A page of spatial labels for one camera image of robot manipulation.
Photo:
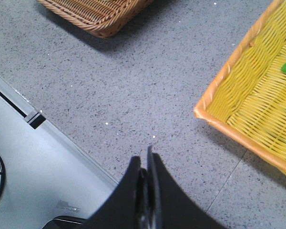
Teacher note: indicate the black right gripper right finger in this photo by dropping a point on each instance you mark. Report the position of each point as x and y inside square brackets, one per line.
[169, 206]

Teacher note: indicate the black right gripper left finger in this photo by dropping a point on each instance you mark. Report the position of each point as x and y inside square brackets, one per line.
[126, 207]

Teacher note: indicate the yellow wicker basket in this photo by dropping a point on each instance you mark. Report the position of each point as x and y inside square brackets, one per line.
[247, 99]

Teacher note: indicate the brown wicker basket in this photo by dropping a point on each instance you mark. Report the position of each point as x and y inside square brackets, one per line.
[101, 18]

